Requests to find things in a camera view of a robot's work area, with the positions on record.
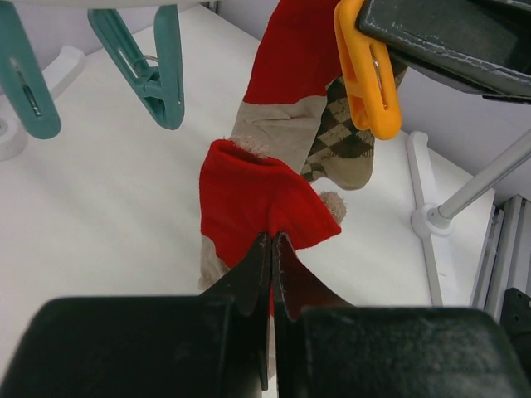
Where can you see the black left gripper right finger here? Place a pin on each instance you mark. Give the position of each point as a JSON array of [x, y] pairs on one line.
[[326, 347]]

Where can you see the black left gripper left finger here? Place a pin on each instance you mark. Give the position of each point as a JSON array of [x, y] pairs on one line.
[[211, 345]]

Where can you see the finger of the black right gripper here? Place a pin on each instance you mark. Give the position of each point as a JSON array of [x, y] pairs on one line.
[[477, 47]]

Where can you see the beige red patterned sock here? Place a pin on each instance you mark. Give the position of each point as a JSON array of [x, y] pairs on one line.
[[243, 191]]

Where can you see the brown argyle sock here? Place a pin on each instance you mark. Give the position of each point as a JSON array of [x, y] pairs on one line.
[[340, 152]]

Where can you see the white round clip hanger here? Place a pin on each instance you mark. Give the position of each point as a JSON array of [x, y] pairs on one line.
[[105, 4]]

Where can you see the beige sock with red cuff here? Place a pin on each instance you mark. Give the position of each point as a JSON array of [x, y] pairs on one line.
[[295, 62]]

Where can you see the orange clip middle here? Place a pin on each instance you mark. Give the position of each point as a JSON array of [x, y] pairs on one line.
[[367, 74]]

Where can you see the teal clip near rim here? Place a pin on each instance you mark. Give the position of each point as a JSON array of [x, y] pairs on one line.
[[156, 80]]

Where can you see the teal clip far left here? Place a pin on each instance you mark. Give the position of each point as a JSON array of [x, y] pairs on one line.
[[22, 80]]

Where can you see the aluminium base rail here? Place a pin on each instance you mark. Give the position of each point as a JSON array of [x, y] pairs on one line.
[[502, 282]]

